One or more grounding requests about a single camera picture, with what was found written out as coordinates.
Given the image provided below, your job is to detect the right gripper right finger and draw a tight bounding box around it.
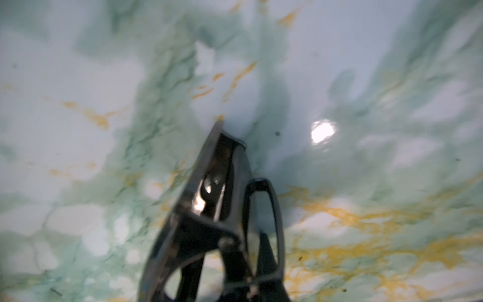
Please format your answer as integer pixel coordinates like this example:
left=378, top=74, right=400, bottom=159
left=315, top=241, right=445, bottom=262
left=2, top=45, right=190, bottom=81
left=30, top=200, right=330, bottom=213
left=257, top=232, right=290, bottom=302

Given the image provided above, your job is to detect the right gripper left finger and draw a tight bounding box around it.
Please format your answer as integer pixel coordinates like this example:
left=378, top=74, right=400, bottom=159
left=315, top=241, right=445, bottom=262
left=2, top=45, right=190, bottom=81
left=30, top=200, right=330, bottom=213
left=176, top=257, right=205, bottom=302

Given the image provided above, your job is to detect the long black leather belt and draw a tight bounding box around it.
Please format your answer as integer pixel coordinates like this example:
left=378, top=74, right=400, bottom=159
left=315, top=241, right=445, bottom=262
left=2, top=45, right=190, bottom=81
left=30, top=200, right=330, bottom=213
left=137, top=121, right=286, bottom=301

